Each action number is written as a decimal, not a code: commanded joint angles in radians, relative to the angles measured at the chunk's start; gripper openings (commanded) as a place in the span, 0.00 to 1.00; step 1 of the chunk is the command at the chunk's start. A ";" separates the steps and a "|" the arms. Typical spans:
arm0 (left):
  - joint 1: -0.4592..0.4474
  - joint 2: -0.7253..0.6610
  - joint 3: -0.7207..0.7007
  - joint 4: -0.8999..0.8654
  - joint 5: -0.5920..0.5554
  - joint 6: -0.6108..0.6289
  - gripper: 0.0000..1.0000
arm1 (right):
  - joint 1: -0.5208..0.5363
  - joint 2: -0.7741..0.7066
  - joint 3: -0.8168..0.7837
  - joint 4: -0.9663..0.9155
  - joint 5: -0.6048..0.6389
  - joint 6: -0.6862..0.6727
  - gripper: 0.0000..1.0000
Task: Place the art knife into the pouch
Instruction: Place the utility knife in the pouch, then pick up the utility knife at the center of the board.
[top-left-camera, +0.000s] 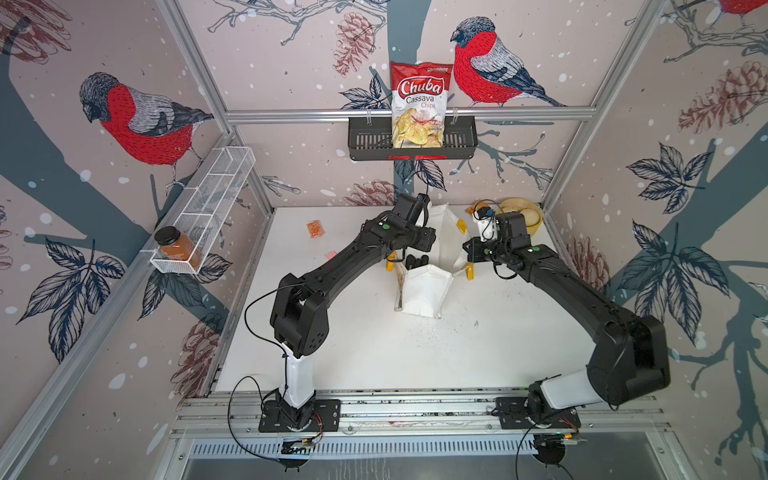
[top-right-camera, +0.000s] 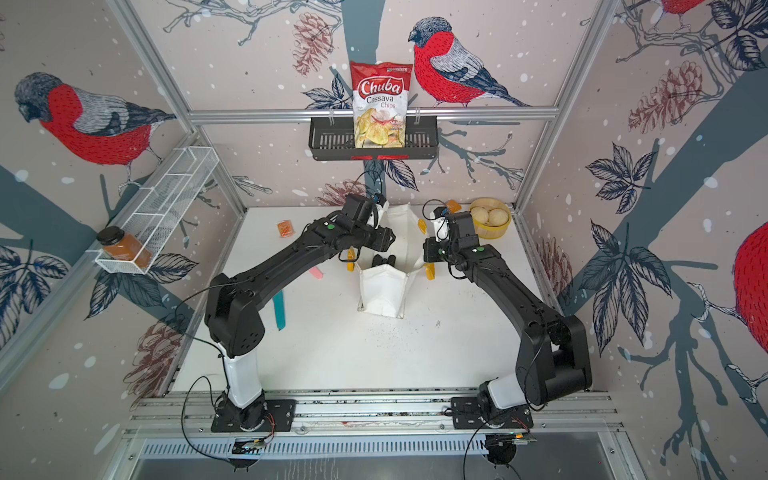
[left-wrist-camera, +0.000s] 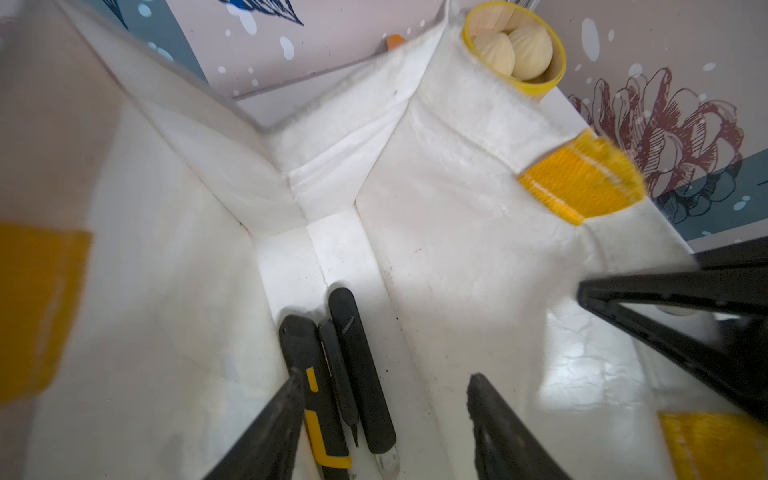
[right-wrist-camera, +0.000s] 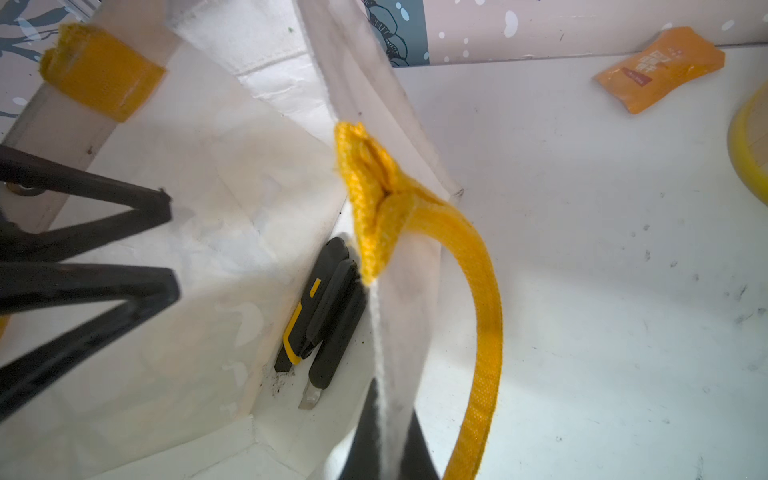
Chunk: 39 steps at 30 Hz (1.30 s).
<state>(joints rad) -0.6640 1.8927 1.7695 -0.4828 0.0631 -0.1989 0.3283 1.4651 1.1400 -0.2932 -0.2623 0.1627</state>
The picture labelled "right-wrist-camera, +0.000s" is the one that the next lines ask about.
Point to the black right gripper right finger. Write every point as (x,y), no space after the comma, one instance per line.
(416,463)

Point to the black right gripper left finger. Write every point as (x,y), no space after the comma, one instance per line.
(364,459)

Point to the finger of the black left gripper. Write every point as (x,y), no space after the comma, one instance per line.
(26,286)
(147,209)

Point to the small black yellow art knife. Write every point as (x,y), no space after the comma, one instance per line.
(295,343)

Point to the white tote pouch yellow handles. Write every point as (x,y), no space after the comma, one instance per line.
(274,126)

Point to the yellow bamboo steamer basket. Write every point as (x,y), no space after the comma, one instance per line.
(747,143)

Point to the orange sachet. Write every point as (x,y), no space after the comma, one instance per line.
(677,56)

